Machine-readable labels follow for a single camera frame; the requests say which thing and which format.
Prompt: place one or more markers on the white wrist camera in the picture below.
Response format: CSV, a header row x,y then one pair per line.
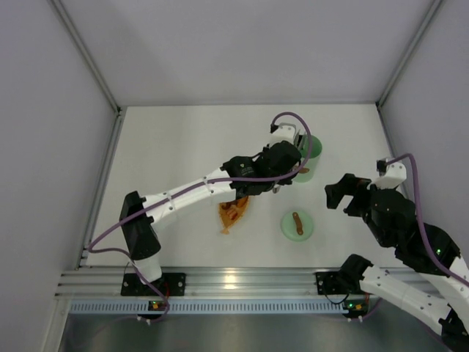
x,y
390,175
283,132

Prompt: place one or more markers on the controller board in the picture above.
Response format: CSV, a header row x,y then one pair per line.
x,y
155,306
356,306

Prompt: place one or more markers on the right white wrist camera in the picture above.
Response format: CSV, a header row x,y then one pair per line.
x,y
390,175

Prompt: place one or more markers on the orange woven boat basket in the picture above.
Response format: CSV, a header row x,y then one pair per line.
x,y
226,222

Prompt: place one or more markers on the food pieces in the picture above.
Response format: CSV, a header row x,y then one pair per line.
x,y
235,208

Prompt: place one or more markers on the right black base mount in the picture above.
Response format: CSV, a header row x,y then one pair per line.
x,y
328,284

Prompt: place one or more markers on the left controller board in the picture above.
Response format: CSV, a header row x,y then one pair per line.
x,y
155,306

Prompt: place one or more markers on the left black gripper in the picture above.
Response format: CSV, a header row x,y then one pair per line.
x,y
297,155

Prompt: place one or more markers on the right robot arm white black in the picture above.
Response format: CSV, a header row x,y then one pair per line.
x,y
425,248

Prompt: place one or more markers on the right controller board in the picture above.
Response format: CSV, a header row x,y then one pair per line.
x,y
356,306

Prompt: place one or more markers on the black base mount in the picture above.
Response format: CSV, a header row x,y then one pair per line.
x,y
170,284
328,284

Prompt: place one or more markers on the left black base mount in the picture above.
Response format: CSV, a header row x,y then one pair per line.
x,y
170,284

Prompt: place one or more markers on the green cylindrical lunch container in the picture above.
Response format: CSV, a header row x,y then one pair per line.
x,y
307,172

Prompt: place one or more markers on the green lid with leather strap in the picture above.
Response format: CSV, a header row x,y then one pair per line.
x,y
297,225

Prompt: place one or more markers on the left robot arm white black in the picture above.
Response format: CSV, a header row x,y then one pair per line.
x,y
236,179

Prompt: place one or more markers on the aluminium mounting rail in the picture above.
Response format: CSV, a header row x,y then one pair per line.
x,y
106,282

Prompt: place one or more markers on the slotted grey cable duct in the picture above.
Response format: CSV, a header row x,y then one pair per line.
x,y
210,306

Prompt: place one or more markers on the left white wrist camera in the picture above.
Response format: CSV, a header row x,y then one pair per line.
x,y
283,132

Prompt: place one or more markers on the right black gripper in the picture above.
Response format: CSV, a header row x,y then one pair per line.
x,y
356,194

